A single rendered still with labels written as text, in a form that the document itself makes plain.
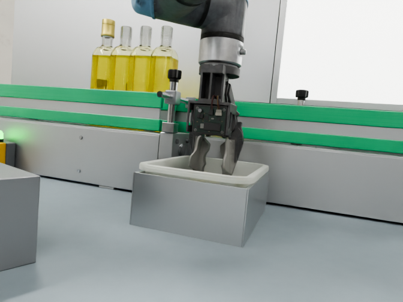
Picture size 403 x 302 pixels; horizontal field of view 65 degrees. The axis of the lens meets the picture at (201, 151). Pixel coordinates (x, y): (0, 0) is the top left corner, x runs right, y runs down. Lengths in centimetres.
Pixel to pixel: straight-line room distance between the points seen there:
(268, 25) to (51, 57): 74
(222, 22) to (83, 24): 72
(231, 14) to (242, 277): 39
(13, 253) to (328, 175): 55
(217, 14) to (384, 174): 43
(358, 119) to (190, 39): 51
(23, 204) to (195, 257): 19
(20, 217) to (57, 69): 92
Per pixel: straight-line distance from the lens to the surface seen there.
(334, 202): 70
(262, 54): 90
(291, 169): 69
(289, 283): 37
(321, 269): 42
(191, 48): 95
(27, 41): 134
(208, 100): 52
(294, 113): 70
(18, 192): 35
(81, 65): 117
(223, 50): 54
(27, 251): 37
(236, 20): 56
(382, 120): 71
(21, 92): 90
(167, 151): 65
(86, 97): 77
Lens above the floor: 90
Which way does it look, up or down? 4 degrees down
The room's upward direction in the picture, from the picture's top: 5 degrees clockwise
